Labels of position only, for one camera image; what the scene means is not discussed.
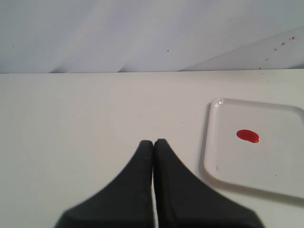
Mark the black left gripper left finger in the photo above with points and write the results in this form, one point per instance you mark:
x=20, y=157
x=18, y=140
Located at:
x=126, y=202

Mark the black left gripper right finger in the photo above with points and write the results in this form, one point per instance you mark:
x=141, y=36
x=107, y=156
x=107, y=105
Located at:
x=184, y=201

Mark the red sauce blob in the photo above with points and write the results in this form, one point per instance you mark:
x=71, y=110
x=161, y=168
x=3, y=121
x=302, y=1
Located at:
x=248, y=135

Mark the white rectangular plastic tray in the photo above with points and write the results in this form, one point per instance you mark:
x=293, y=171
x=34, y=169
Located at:
x=275, y=164

